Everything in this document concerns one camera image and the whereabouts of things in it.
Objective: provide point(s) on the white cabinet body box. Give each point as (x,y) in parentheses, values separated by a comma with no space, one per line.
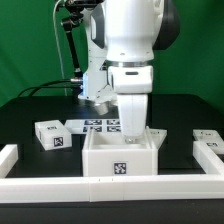
(108,154)

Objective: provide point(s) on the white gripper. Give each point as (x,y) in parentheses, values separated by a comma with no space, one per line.
(132,86)

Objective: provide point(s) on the white right fence piece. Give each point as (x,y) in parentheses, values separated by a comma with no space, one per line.
(207,159)

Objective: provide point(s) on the white left fence piece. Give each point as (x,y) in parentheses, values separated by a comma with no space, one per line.
(8,158)

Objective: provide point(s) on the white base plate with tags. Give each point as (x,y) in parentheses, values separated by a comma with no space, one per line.
(81,126)

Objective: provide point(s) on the white fence piece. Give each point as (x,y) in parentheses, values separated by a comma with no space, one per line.
(207,159)
(8,158)

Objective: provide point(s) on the white cabinet top block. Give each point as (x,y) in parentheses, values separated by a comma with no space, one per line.
(53,135)

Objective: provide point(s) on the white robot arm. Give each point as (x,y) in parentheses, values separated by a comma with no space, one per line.
(122,36)

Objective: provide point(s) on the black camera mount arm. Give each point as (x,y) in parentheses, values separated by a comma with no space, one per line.
(75,18)

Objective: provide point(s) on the white cabinet door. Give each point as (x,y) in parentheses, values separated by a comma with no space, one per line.
(157,136)
(211,138)

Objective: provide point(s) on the white front fence rail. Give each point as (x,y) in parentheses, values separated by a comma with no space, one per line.
(96,189)

